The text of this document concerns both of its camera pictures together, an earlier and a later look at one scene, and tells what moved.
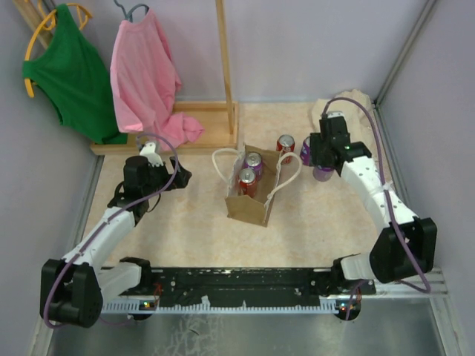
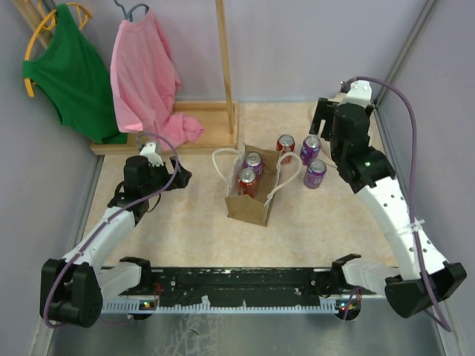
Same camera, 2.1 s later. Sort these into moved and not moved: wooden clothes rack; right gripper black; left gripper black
Moved: right gripper black
Not moved: left gripper black; wooden clothes rack
